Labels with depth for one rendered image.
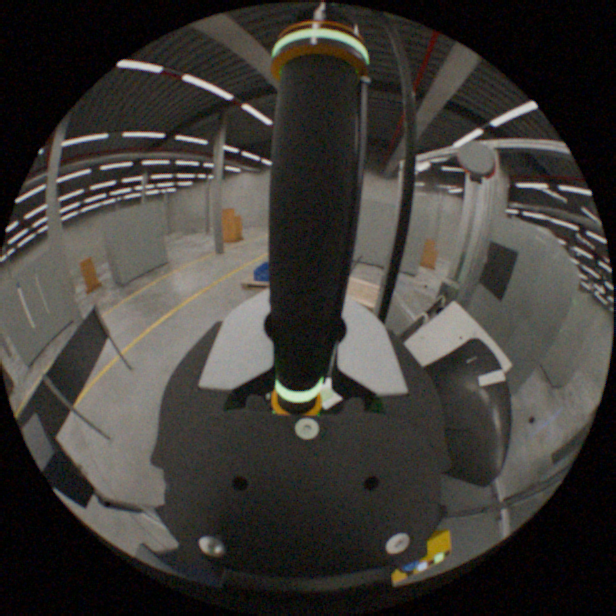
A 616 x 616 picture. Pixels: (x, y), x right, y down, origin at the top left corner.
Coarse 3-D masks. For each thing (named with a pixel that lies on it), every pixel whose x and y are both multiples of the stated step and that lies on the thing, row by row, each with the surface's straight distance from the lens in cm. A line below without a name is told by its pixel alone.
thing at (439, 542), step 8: (432, 536) 62; (440, 536) 62; (448, 536) 64; (432, 544) 61; (440, 544) 63; (448, 544) 65; (432, 552) 62; (440, 552) 64; (424, 560) 61; (440, 560) 65; (400, 568) 58; (416, 568) 61; (424, 568) 63; (392, 576) 60; (400, 576) 60
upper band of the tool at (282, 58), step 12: (300, 24) 12; (336, 24) 12; (312, 36) 10; (324, 36) 10; (360, 36) 12; (300, 48) 10; (312, 48) 9; (324, 48) 9; (336, 48) 10; (276, 60) 10; (288, 60) 14; (348, 60) 10; (360, 60) 10; (276, 72) 11; (360, 72) 10
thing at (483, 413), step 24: (456, 360) 28; (456, 384) 23; (504, 384) 22; (456, 408) 20; (480, 408) 20; (504, 408) 20; (456, 432) 19; (480, 432) 19; (504, 432) 19; (456, 456) 17; (480, 456) 18; (504, 456) 18; (480, 480) 17
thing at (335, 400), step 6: (330, 384) 20; (336, 396) 20; (324, 402) 19; (330, 402) 19; (336, 402) 19; (342, 402) 21; (324, 408) 19; (330, 408) 19; (336, 408) 21; (324, 414) 20; (330, 414) 21
